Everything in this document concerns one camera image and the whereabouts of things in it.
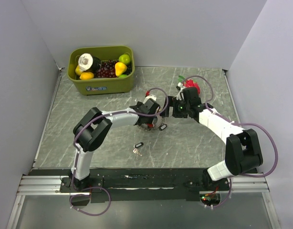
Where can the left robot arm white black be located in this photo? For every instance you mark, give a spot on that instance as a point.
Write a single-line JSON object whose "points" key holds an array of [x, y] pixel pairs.
{"points": [[93, 128]]}

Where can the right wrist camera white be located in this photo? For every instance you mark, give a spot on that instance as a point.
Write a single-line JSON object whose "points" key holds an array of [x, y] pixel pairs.
{"points": [[180, 92]]}

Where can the dark red grape bunch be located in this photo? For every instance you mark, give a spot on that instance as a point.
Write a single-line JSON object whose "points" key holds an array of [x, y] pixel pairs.
{"points": [[107, 69]]}

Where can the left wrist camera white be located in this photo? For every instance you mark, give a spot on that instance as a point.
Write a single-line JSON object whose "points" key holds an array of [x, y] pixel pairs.
{"points": [[151, 96]]}

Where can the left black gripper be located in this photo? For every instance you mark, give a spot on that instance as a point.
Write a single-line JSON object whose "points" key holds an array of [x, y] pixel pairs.
{"points": [[139, 104]]}

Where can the yellow pear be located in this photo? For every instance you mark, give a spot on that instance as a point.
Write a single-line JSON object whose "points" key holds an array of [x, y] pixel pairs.
{"points": [[120, 68]]}

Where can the black key tag with key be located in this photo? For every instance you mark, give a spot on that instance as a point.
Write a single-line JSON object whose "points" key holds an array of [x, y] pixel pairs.
{"points": [[136, 148]]}

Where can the red dragon fruit toy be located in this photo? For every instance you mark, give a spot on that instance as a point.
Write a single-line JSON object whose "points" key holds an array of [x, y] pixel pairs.
{"points": [[188, 83]]}

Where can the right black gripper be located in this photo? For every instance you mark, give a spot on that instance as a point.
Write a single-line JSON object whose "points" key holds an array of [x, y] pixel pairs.
{"points": [[171, 101]]}

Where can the yellow lemon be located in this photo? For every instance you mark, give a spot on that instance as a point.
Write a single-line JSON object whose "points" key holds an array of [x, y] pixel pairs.
{"points": [[86, 76]]}

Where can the olive green plastic bin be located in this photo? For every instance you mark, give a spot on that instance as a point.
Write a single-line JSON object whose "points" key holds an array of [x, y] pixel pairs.
{"points": [[102, 85]]}

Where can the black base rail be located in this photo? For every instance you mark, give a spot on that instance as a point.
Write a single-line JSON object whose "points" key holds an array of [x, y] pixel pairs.
{"points": [[135, 184]]}

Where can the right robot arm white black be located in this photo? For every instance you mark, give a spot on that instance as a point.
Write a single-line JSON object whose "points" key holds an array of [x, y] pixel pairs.
{"points": [[242, 146]]}

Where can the yellow fruit at bin left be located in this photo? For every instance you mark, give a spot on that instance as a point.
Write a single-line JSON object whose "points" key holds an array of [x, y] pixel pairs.
{"points": [[78, 70]]}

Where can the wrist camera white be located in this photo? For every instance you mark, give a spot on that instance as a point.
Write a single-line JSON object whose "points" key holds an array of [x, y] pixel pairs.
{"points": [[151, 96], [180, 92]]}

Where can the white cut coconut half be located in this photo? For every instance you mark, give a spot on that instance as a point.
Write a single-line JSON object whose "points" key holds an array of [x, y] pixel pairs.
{"points": [[85, 62]]}

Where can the green apple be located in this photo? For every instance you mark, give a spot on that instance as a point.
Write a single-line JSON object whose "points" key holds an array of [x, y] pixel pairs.
{"points": [[125, 59]]}

